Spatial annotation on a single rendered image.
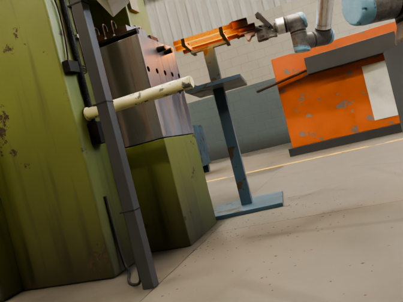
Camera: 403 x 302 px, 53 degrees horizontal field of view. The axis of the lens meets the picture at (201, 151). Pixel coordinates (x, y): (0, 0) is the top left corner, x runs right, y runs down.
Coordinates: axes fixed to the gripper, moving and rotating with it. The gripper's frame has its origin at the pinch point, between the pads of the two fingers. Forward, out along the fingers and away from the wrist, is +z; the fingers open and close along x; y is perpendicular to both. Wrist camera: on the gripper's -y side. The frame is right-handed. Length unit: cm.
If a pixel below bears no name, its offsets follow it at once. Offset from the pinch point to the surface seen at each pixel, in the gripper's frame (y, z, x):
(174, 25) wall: -237, 181, 719
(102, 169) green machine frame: 58, 60, -93
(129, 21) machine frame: -13, 53, -36
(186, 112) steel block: 41, 33, -44
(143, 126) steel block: 45, 45, -76
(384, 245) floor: 97, -30, -120
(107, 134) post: 48, 42, -121
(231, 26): 1.6, 2.8, -26.2
